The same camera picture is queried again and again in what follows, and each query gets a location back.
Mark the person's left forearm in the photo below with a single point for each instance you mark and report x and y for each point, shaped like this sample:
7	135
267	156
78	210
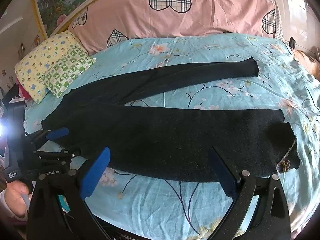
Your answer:
4	207

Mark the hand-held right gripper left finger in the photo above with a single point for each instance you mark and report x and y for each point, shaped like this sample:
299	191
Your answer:
96	172

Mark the black pants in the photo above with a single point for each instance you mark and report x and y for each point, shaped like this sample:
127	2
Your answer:
175	140

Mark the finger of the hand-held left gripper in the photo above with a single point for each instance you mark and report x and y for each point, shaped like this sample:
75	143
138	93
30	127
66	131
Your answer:
65	152
58	133

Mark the person's left hand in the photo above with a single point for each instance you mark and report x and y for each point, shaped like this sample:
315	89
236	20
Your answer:
17	200

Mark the red cloth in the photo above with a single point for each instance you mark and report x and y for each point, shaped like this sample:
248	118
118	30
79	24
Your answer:
23	93

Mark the yellow green patterned pillow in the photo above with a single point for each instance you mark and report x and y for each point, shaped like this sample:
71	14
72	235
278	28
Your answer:
50	62

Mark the black clip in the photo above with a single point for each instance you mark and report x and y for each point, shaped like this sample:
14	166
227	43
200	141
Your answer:
291	42

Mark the framed landscape painting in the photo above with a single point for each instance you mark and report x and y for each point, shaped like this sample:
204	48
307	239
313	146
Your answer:
57	2

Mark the blue floral bedsheet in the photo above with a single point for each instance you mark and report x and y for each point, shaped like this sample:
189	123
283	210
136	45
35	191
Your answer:
150	200

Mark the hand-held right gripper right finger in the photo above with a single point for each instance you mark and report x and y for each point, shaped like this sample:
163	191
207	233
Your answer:
222	172

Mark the pink quilt with plaid hearts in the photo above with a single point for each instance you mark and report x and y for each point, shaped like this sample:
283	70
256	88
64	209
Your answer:
212	17

